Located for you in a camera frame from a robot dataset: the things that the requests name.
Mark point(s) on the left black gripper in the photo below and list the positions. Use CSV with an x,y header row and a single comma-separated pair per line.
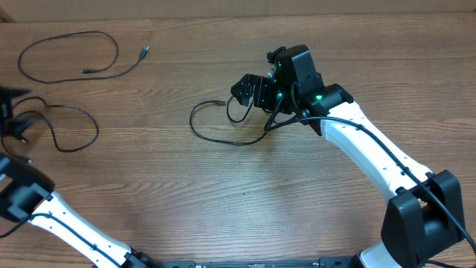
x,y
7,125

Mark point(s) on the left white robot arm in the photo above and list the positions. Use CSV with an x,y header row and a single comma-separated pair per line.
x,y
30,197

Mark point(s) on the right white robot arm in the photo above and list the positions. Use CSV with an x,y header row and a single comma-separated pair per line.
x,y
424,214

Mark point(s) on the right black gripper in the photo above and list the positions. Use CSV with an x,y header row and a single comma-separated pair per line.
x,y
260,86

